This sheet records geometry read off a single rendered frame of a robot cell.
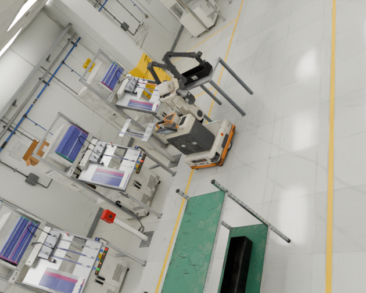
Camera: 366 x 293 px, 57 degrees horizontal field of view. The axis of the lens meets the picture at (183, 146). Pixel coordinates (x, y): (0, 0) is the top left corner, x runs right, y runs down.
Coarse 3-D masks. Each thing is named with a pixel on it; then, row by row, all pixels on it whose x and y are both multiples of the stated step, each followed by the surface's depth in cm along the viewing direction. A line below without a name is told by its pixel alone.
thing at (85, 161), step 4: (92, 140) 506; (96, 140) 505; (92, 148) 497; (88, 152) 493; (84, 156) 489; (88, 156) 488; (84, 160) 485; (88, 160) 489; (80, 164) 481; (84, 164) 481; (84, 168) 484
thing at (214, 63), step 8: (216, 64) 465; (224, 64) 476; (232, 72) 485; (200, 80) 470; (208, 80) 453; (240, 80) 493; (192, 88) 481; (216, 88) 461; (248, 88) 502; (224, 96) 468; (232, 104) 477; (240, 112) 486; (208, 120) 535
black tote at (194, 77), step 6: (198, 66) 479; (204, 66) 459; (210, 66) 467; (186, 72) 500; (192, 72) 495; (198, 72) 464; (204, 72) 459; (186, 78) 485; (192, 78) 480; (198, 78) 476; (186, 84) 497
